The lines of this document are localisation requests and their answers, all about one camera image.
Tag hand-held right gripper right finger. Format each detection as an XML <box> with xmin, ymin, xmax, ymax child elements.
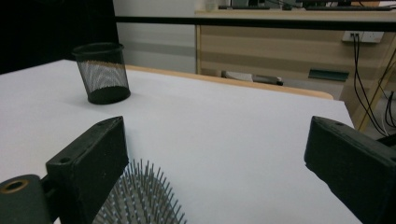
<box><xmin>304</xmin><ymin>116</ymin><xmax>396</xmax><ymax>224</ymax></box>

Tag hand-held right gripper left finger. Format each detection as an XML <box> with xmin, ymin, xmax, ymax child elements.
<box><xmin>46</xmin><ymin>116</ymin><xmax>130</xmax><ymax>224</ymax></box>

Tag light blue hairbrush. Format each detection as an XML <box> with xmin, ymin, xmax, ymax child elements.
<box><xmin>92</xmin><ymin>159</ymin><xmax>188</xmax><ymax>224</ymax></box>

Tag black mesh pen holder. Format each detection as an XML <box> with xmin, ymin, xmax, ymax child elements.
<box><xmin>72</xmin><ymin>42</ymin><xmax>132</xmax><ymax>105</ymax></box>

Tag white power strip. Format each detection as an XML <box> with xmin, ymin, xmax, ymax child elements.
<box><xmin>341</xmin><ymin>31</ymin><xmax>385</xmax><ymax>44</ymax></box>

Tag white table sheet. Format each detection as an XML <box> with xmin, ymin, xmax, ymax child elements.
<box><xmin>0</xmin><ymin>59</ymin><xmax>363</xmax><ymax>224</ymax></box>

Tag wooden table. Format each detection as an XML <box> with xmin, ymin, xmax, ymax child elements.
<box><xmin>125</xmin><ymin>64</ymin><xmax>334</xmax><ymax>101</ymax></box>

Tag black curtain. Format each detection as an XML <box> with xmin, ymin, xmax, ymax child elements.
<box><xmin>0</xmin><ymin>0</ymin><xmax>120</xmax><ymax>76</ymax></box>

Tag grey flat floor object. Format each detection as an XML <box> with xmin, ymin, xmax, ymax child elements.
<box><xmin>221</xmin><ymin>70</ymin><xmax>284</xmax><ymax>87</ymax></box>

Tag wooden desk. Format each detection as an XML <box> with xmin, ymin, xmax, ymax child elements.
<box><xmin>194</xmin><ymin>0</ymin><xmax>396</xmax><ymax>132</ymax></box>

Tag white cabinet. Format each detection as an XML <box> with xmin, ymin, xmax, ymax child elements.
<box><xmin>112</xmin><ymin>0</ymin><xmax>200</xmax><ymax>74</ymax></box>

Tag black cable bundle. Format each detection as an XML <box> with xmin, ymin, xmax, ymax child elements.
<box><xmin>384</xmin><ymin>90</ymin><xmax>396</xmax><ymax>129</ymax></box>

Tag black socket cable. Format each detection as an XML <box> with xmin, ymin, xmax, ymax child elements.
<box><xmin>352</xmin><ymin>33</ymin><xmax>390</xmax><ymax>138</ymax></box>

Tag black frame bar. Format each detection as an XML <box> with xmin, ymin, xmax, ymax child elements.
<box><xmin>115</xmin><ymin>16</ymin><xmax>396</xmax><ymax>33</ymax></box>

